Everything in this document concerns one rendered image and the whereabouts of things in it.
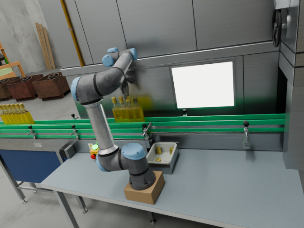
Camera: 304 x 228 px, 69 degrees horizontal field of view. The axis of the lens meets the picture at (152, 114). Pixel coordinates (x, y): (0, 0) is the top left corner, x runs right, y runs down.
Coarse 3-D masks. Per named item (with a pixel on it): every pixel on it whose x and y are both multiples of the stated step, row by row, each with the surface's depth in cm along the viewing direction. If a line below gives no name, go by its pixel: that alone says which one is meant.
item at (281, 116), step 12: (36, 120) 211; (48, 120) 205; (60, 120) 200; (72, 120) 195; (84, 120) 190; (108, 120) 182; (156, 120) 167; (168, 120) 164; (180, 120) 161; (192, 120) 158; (204, 120) 155; (216, 120) 152
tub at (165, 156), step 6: (156, 144) 157; (162, 144) 156; (168, 144) 154; (174, 144) 152; (150, 150) 150; (156, 150) 158; (162, 150) 158; (168, 150) 156; (174, 150) 145; (150, 156) 148; (156, 156) 155; (162, 156) 154; (168, 156) 152; (150, 162) 139; (156, 162) 137; (162, 162) 136; (168, 162) 135
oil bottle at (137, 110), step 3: (135, 105) 162; (138, 105) 161; (135, 108) 161; (138, 108) 161; (141, 108) 164; (135, 111) 162; (138, 111) 161; (141, 111) 164; (135, 114) 164; (138, 114) 163; (141, 114) 164; (135, 117) 165; (138, 117) 164; (141, 117) 164; (135, 120) 166; (138, 120) 165; (141, 120) 164; (144, 120) 169
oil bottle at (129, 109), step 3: (129, 105) 164; (132, 105) 164; (126, 108) 164; (129, 108) 163; (132, 108) 163; (126, 111) 165; (129, 111) 164; (132, 111) 164; (129, 114) 165; (132, 114) 165; (129, 117) 166; (132, 117) 166; (129, 120) 168; (132, 120) 167
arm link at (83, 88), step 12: (72, 84) 105; (84, 84) 104; (84, 96) 105; (96, 96) 107; (96, 108) 109; (96, 120) 111; (96, 132) 113; (108, 132) 115; (108, 144) 116; (96, 156) 120; (108, 156) 115; (108, 168) 118; (120, 168) 117
